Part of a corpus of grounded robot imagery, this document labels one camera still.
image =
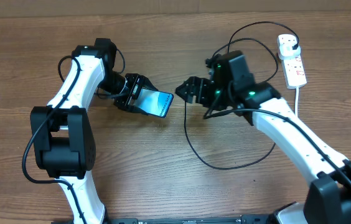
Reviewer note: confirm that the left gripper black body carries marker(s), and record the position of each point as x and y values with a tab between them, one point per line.
131	90

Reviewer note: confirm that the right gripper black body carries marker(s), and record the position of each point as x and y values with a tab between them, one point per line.
210	96

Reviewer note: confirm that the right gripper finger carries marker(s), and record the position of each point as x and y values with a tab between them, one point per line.
188	85
186	95

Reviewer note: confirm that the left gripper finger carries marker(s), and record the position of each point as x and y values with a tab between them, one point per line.
145	83
132	109

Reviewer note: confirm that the Samsung Galaxy smartphone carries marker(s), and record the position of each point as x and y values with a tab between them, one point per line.
152	102

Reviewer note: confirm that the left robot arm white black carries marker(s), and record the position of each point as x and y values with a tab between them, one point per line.
62	138

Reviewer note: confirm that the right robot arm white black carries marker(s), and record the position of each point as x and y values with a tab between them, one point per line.
232	88

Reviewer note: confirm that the white charger plug adapter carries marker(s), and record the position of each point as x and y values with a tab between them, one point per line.
286	51

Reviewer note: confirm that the white power strip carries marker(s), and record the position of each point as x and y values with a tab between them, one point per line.
293	69

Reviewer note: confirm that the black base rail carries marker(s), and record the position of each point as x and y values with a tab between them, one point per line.
244	219

